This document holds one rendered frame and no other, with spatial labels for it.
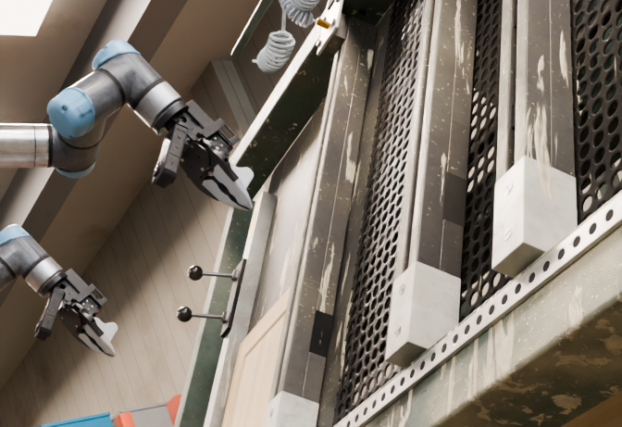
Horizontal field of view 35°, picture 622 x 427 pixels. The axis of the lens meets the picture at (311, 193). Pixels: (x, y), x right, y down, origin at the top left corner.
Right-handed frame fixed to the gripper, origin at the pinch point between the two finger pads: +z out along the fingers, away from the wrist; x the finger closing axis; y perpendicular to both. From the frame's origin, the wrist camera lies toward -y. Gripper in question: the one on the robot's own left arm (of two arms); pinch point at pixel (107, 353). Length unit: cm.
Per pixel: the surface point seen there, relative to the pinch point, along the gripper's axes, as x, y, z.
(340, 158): -58, 33, 7
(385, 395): -92, -30, 37
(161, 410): 255, 152, 15
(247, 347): -13.1, 18.1, 20.4
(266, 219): -5, 56, 1
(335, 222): -57, 20, 15
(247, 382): -17.2, 8.8, 25.4
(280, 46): -47, 59, -23
